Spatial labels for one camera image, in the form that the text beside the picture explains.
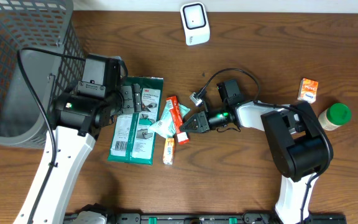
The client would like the teal white snack pouch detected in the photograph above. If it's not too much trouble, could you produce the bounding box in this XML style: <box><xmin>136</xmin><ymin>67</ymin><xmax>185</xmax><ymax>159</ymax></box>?
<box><xmin>148</xmin><ymin>100</ymin><xmax>177</xmax><ymax>139</ymax></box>

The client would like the red white packet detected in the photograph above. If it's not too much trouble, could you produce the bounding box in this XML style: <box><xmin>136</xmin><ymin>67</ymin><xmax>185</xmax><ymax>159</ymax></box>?
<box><xmin>167</xmin><ymin>96</ymin><xmax>190</xmax><ymax>144</ymax></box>

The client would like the green sponge pack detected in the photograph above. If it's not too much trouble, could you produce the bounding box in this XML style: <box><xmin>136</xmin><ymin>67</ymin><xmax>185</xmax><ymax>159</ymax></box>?
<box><xmin>108</xmin><ymin>77</ymin><xmax>163</xmax><ymax>166</ymax></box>

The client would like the orange juice carton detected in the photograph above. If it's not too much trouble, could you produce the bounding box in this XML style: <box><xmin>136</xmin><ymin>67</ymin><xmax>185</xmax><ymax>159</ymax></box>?
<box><xmin>297</xmin><ymin>78</ymin><xmax>318</xmax><ymax>103</ymax></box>
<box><xmin>162</xmin><ymin>138</ymin><xmax>175</xmax><ymax>165</ymax></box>

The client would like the green lid jar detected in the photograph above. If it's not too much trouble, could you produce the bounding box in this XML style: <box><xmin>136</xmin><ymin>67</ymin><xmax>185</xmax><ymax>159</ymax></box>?
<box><xmin>318</xmin><ymin>103</ymin><xmax>352</xmax><ymax>131</ymax></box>

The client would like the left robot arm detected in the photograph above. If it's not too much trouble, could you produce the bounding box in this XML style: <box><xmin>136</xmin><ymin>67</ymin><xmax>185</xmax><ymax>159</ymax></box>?
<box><xmin>15</xmin><ymin>84</ymin><xmax>141</xmax><ymax>223</ymax></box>

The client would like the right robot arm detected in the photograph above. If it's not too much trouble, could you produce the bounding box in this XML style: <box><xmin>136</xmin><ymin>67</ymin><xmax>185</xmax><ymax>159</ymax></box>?
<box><xmin>180</xmin><ymin>100</ymin><xmax>333</xmax><ymax>223</ymax></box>

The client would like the white barcode scanner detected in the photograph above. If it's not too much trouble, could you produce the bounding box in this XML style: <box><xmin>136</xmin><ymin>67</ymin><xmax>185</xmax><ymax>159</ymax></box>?
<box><xmin>180</xmin><ymin>2</ymin><xmax>211</xmax><ymax>46</ymax></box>

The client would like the grey plastic mesh basket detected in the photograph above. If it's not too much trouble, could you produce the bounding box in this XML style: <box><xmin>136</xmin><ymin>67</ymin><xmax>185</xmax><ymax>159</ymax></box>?
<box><xmin>0</xmin><ymin>0</ymin><xmax>85</xmax><ymax>149</ymax></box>

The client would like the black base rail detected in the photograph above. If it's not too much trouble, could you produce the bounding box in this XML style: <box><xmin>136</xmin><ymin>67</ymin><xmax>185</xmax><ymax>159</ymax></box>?
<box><xmin>63</xmin><ymin>212</ymin><xmax>347</xmax><ymax>224</ymax></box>

